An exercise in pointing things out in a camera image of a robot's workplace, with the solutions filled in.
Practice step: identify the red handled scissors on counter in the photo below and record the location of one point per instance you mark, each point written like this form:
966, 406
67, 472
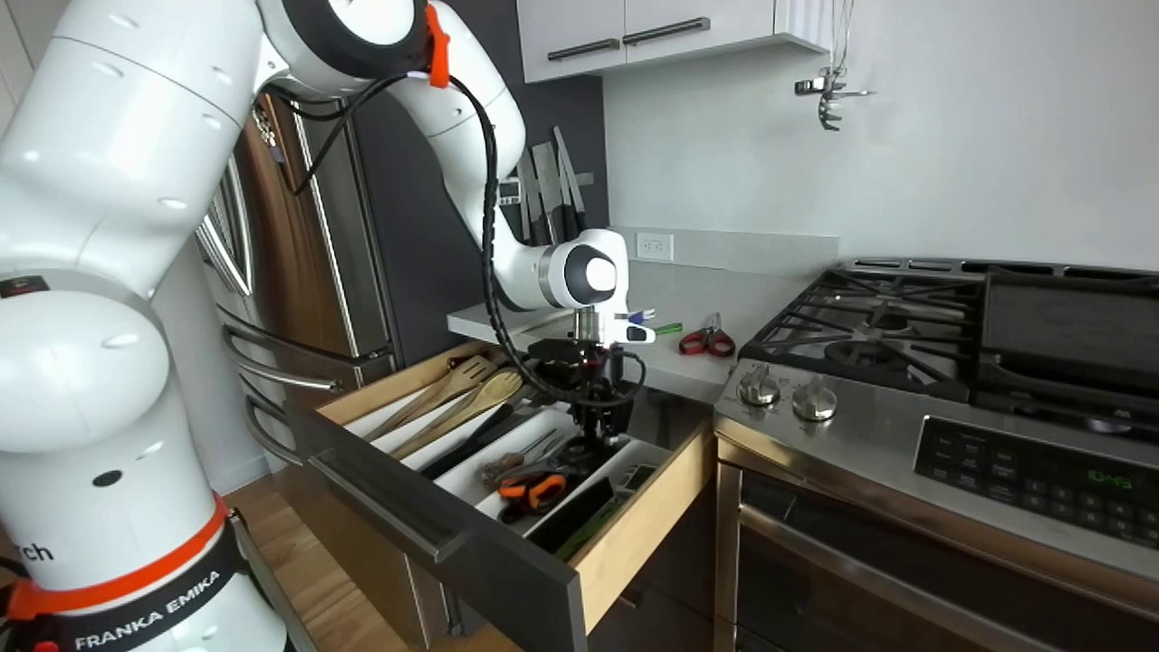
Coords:
709, 343

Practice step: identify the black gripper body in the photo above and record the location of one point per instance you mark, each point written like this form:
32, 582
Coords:
580, 371

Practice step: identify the wooden spoon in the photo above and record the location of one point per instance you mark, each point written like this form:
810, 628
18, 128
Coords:
458, 395

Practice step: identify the white upper cabinet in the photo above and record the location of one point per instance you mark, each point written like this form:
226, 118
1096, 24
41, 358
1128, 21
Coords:
574, 38

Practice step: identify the stainless steel refrigerator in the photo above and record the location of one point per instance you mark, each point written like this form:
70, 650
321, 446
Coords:
296, 275

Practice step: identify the orange handled scissors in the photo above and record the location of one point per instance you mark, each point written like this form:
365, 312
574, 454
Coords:
534, 492

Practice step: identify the wooden kitchen drawer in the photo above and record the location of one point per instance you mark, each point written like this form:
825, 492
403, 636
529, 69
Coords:
493, 588

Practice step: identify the knife rack with knives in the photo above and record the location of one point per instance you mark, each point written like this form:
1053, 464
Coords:
548, 195

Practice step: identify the stainless steel stove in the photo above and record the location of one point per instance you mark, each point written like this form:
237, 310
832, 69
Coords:
943, 458

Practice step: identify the white cutlery tray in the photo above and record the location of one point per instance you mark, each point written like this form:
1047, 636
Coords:
453, 482

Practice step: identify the white franka robot arm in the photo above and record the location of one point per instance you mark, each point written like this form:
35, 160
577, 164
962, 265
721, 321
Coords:
108, 172

